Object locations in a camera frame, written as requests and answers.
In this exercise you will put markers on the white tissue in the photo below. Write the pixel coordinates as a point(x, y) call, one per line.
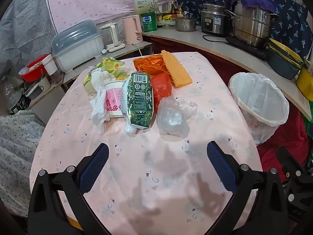
point(99, 102)

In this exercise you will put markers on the pink printed tablecloth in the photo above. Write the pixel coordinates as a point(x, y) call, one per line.
point(146, 176)

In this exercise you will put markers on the white cardboard box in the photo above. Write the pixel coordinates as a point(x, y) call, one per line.
point(145, 3)

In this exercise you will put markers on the red-orange plastic bag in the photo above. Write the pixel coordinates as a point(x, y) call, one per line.
point(161, 85)

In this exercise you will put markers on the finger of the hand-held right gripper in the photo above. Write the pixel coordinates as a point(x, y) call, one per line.
point(287, 159)

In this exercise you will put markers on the blue floral cloth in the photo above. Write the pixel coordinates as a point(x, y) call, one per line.
point(291, 17)

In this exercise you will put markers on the green plastic bag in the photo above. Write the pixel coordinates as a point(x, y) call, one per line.
point(310, 137)

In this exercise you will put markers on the clear plastic bag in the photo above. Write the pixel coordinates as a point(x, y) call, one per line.
point(171, 117)

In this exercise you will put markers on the tall sauce bottle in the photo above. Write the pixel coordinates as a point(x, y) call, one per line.
point(173, 9)

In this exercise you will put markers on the black induction cooktop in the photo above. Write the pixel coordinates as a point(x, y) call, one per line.
point(249, 49)

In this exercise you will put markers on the bright red cloth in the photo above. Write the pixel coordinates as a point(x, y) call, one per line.
point(281, 137)

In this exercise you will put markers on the green tin can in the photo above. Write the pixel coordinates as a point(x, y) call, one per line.
point(148, 22)

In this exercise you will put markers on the stacked blue yellow basins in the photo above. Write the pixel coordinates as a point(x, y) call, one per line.
point(283, 63)

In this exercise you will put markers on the steel rice cooker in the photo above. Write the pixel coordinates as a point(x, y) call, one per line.
point(214, 19)

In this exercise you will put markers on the small steel pot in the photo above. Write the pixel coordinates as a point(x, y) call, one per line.
point(185, 23)

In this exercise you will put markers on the light orange plastic bag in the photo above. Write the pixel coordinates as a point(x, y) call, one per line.
point(149, 64)

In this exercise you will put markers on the bin with white liner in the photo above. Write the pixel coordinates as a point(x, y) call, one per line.
point(259, 98)

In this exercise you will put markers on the short sauce bottle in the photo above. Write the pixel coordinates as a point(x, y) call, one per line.
point(180, 11)

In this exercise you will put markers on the yellow electric pot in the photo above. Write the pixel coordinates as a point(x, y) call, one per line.
point(305, 80)

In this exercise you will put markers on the red bowl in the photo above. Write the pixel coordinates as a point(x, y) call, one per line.
point(34, 69)

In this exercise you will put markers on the green drink carton pouch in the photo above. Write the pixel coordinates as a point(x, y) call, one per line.
point(138, 98)

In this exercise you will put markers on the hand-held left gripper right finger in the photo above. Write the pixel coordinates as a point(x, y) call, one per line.
point(221, 166)

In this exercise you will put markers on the grey patterned cloth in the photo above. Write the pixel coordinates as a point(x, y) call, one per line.
point(24, 24)

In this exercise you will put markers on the yellow-green wrapper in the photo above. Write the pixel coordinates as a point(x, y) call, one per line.
point(112, 66)

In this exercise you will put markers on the maroon counter skirt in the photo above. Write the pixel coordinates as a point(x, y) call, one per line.
point(220, 61)

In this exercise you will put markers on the dark tea bottle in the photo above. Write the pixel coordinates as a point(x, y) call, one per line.
point(159, 19)

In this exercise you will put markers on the floral bedding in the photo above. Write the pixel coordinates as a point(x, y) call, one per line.
point(17, 151)

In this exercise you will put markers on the orange foam net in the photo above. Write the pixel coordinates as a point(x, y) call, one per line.
point(176, 71)

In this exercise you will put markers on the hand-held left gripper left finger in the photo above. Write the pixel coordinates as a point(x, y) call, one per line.
point(94, 166)

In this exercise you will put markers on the pink dotted curtain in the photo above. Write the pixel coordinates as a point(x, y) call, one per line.
point(97, 0)

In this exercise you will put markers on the pink electric kettle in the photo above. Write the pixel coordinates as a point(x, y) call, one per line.
point(132, 29)

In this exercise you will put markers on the large steel steamer pot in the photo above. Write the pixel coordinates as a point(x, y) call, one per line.
point(251, 27)

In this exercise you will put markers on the white dish box clear lid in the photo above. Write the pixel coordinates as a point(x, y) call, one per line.
point(78, 46)

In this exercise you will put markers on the white canister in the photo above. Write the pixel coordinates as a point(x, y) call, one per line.
point(52, 66)

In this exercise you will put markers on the jar with yellow label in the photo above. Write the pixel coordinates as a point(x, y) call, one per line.
point(168, 18)

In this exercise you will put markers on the glass electric kettle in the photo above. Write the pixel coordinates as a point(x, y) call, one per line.
point(112, 35)

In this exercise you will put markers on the pink paper cup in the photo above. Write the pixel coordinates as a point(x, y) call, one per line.
point(113, 98)

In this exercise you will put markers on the clear plastic bottle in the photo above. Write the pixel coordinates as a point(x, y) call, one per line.
point(17, 100)

